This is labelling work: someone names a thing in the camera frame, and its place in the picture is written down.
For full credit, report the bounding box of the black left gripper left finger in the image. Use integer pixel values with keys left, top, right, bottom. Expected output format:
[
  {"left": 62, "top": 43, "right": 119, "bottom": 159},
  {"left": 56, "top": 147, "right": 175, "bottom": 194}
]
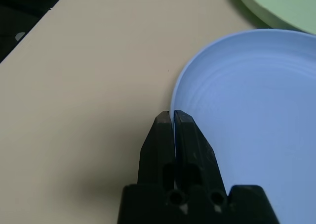
[{"left": 137, "top": 110, "right": 177, "bottom": 185}]

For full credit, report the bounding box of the green plastic plate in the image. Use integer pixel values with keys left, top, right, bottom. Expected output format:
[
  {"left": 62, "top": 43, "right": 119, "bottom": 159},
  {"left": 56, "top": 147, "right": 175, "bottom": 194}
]
[{"left": 233, "top": 0, "right": 316, "bottom": 36}]

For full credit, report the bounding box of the blue plastic plate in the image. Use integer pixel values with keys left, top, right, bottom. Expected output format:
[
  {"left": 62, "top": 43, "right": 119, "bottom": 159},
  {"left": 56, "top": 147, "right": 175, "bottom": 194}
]
[{"left": 169, "top": 28, "right": 316, "bottom": 224}]

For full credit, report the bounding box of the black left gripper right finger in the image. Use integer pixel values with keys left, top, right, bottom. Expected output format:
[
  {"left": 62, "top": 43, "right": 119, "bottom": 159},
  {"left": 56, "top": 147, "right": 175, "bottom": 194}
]
[{"left": 174, "top": 109, "right": 229, "bottom": 196}]

